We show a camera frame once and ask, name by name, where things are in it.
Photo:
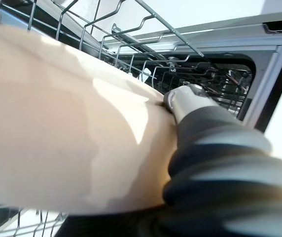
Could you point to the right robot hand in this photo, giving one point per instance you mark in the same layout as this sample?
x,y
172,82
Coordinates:
x,y
217,172

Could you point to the cream round plate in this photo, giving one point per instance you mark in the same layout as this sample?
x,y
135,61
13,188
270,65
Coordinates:
x,y
57,123

